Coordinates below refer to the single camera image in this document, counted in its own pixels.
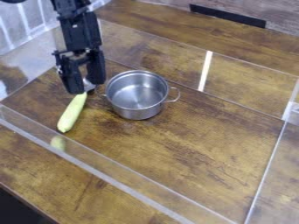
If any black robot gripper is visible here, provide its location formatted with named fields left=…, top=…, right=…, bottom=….
left=53, top=11, right=107, bottom=95

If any small stainless steel pot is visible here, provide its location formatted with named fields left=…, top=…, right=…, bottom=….
left=104, top=70, right=181, bottom=120

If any green handled metal spoon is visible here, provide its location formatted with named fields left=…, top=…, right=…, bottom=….
left=56, top=78, right=96, bottom=133

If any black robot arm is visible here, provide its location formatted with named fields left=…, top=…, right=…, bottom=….
left=51, top=0, right=107, bottom=95

